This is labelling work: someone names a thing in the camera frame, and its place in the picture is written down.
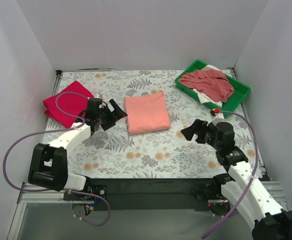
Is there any salmon pink t-shirt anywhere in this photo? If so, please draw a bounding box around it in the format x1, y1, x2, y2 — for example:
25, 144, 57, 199
124, 92, 171, 135

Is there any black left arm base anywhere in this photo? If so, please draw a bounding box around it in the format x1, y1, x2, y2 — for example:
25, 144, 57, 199
63, 181, 108, 217

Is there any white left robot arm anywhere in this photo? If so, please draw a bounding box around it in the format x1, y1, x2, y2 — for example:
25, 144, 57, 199
28, 98, 127, 200

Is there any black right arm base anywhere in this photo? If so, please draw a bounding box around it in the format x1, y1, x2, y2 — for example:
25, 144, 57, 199
190, 173, 233, 217

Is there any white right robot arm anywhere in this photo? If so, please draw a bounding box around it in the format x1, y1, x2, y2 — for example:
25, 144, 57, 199
181, 119, 292, 240

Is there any white garment in tray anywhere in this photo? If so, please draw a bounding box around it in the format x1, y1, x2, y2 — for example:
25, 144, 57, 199
193, 64, 223, 108

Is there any folded crimson red t-shirt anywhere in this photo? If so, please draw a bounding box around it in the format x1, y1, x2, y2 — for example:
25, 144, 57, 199
43, 80, 94, 129

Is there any dusty rose t-shirt in tray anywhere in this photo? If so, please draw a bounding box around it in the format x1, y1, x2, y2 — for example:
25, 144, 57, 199
178, 69, 234, 103

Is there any green plastic tray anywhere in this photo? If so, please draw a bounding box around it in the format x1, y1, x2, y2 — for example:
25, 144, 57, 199
175, 60, 251, 112

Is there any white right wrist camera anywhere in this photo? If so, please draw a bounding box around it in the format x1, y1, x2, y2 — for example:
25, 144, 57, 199
208, 108, 225, 126

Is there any aluminium front frame rail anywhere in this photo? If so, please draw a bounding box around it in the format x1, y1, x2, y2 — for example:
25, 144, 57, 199
6, 181, 292, 240

